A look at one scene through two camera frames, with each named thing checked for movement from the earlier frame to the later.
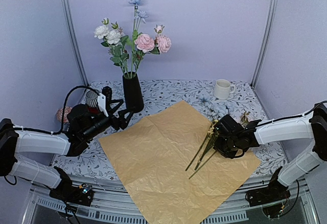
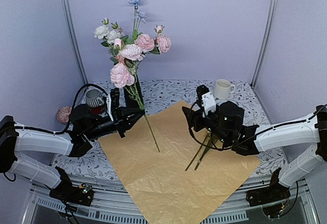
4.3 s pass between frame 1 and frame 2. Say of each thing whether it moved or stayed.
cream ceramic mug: stayed
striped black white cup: stayed
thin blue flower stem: moved
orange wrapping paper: stayed
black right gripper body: moved
